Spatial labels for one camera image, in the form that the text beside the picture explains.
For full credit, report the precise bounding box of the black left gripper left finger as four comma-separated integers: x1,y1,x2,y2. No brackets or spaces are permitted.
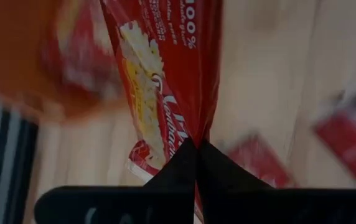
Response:
34,138,197,224

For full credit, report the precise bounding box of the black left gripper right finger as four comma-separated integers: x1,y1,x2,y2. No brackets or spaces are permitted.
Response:
196,140,356,224

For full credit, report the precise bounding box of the red plastic-wrapped popcorn bag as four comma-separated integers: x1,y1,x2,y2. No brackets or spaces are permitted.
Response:
226,132,296,190
312,79,356,190
99,0,225,224
40,0,124,103

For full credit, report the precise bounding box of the orange plastic basket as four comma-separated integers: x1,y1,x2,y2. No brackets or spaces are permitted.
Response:
0,0,129,124

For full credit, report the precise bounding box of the black table edge rail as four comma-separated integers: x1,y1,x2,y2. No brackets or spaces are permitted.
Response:
0,108,39,224

